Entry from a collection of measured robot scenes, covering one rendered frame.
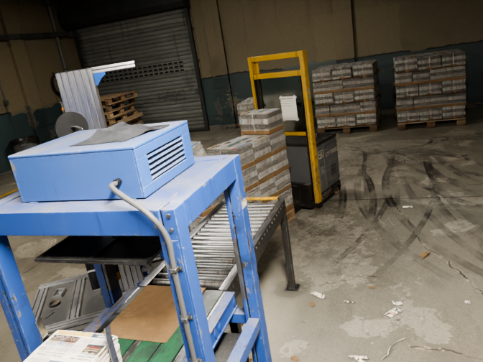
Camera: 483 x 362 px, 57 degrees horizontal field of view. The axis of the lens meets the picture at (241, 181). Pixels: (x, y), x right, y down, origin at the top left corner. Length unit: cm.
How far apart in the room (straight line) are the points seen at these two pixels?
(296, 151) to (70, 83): 292
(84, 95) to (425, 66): 658
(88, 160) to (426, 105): 768
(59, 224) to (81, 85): 183
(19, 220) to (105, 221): 40
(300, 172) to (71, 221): 407
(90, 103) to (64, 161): 169
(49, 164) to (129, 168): 36
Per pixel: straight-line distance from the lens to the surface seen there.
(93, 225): 171
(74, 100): 352
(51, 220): 183
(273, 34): 1079
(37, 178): 196
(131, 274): 387
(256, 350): 252
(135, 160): 165
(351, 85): 892
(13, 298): 220
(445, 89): 889
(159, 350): 215
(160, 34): 1181
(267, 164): 475
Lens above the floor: 204
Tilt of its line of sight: 17 degrees down
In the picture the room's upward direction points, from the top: 9 degrees counter-clockwise
